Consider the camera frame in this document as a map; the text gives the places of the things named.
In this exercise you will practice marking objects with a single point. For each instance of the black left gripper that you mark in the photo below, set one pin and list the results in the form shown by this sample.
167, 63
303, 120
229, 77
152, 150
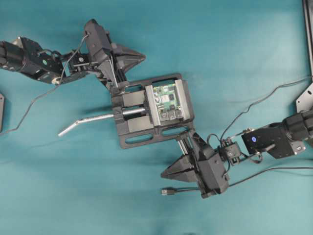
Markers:
100, 53

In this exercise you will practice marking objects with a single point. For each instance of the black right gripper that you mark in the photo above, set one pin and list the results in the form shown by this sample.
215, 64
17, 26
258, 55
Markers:
207, 169

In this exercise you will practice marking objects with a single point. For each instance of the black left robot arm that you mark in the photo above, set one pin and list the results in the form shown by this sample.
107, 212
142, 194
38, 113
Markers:
30, 59

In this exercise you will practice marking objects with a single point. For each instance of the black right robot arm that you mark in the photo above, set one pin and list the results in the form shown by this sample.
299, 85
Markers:
279, 139

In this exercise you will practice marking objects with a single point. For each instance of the green PCB board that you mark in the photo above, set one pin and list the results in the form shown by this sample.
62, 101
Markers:
167, 102

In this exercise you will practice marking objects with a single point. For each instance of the black bench vise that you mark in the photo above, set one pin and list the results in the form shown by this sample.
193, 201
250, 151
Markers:
135, 113

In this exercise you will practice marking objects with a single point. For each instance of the black bracket left edge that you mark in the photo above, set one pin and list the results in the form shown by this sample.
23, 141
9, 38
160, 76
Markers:
2, 101

